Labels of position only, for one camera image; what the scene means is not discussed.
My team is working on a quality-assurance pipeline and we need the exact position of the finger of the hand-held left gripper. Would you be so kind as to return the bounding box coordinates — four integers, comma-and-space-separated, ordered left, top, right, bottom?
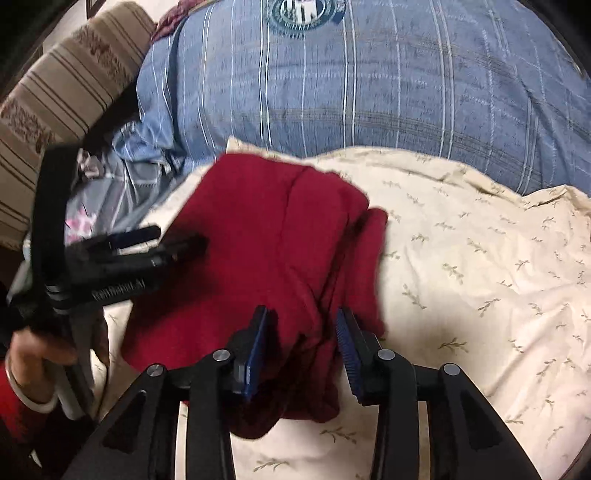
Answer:
98, 224, 163, 253
151, 233, 209, 267

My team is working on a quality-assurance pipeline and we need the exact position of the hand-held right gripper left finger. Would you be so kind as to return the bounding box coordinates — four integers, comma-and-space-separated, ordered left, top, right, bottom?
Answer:
62, 305, 271, 480

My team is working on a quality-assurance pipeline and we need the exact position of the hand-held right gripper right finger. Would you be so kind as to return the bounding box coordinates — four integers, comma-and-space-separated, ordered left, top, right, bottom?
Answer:
335, 307, 541, 480

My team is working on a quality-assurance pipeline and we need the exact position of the red knit garment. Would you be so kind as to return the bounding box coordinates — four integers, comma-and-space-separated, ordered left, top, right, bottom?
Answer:
122, 152, 389, 440

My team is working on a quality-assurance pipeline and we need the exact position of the person's left forearm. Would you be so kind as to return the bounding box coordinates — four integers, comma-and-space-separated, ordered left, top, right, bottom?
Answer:
0, 364, 68, 464

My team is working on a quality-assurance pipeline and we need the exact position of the person's left hand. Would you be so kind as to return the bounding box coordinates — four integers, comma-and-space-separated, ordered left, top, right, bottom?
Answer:
8, 329, 78, 401

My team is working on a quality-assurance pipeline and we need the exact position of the grey plaid cloth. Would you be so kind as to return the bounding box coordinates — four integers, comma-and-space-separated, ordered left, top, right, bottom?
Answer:
64, 148, 185, 246

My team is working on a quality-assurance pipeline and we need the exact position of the cream floral bed sheet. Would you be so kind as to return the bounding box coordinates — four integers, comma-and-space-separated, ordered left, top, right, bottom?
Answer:
90, 136, 591, 480

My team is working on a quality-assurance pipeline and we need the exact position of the beige striped cushion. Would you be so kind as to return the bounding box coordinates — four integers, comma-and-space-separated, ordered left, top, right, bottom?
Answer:
0, 2, 158, 251

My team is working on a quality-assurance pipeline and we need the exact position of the dark red cloth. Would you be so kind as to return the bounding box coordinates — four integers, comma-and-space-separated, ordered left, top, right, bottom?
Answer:
150, 0, 219, 45

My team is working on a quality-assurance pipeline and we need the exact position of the blue striped pillow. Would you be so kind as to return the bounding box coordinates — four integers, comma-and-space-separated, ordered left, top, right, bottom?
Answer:
115, 0, 591, 197

